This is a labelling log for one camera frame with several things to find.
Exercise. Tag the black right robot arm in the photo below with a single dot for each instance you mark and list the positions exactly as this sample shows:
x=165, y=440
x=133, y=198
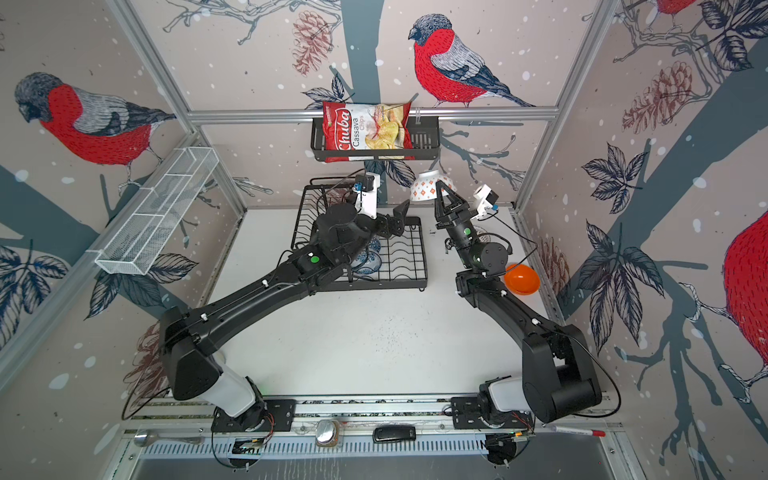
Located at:
x=558, y=374

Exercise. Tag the black wire dish rack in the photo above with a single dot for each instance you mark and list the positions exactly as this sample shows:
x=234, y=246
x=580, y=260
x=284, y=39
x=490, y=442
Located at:
x=404, y=263

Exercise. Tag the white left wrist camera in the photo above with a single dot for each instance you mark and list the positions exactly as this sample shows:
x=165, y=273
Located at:
x=366, y=189

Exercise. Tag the metal ladle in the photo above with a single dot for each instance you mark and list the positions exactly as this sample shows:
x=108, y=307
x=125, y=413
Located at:
x=146, y=438

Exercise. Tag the red cassava chips bag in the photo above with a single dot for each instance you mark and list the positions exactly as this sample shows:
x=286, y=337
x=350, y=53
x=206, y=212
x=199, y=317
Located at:
x=351, y=127

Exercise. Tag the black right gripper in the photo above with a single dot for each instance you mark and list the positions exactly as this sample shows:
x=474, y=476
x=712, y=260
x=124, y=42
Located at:
x=458, y=222

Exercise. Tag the black remote fob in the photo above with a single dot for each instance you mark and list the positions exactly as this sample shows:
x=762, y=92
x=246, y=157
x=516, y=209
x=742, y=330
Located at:
x=394, y=433

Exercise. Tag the blue inside orange outside bowl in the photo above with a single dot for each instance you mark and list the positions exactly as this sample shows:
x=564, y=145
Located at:
x=374, y=245

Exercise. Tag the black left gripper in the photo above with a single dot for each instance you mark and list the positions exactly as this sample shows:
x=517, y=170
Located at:
x=396, y=226

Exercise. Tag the black wall shelf basket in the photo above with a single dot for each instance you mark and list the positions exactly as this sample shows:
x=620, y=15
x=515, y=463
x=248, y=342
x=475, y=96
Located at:
x=424, y=136

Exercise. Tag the white brown patterned bowl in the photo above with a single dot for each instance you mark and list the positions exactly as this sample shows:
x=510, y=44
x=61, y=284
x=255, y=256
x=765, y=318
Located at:
x=424, y=187

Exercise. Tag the white wire wall basket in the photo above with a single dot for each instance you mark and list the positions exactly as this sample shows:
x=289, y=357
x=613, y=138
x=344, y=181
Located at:
x=142, y=237

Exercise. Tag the orange plastic bowl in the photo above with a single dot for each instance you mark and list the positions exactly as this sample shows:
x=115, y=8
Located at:
x=521, y=279

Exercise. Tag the red white pen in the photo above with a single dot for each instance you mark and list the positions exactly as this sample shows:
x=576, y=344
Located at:
x=576, y=431

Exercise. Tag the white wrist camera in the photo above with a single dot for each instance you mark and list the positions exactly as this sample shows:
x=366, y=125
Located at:
x=485, y=202
x=366, y=189

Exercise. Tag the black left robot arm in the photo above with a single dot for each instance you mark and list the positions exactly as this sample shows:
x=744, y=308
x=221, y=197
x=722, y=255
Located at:
x=189, y=340

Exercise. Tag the silver bell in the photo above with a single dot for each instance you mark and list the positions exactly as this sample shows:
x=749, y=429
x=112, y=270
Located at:
x=327, y=434

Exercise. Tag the blue floral bowl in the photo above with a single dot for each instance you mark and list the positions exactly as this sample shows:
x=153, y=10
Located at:
x=367, y=263

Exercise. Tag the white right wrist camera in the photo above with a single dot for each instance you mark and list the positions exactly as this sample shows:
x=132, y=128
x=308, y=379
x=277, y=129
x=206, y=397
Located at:
x=485, y=202

